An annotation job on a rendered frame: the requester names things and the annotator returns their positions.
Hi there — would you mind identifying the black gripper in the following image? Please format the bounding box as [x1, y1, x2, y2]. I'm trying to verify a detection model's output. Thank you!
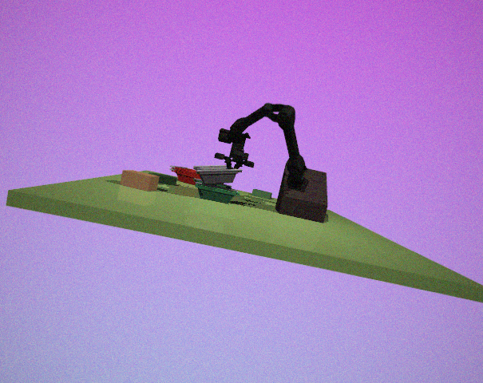
[214, 144, 254, 169]

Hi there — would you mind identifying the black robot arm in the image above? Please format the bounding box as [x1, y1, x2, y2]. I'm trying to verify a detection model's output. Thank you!
[218, 103, 307, 189]

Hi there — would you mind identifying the green plastic tray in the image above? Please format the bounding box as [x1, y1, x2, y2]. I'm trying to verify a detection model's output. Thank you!
[195, 184, 240, 203]

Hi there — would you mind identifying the brown rectangular block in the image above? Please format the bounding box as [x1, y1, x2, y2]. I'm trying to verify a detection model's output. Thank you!
[120, 170, 160, 192]

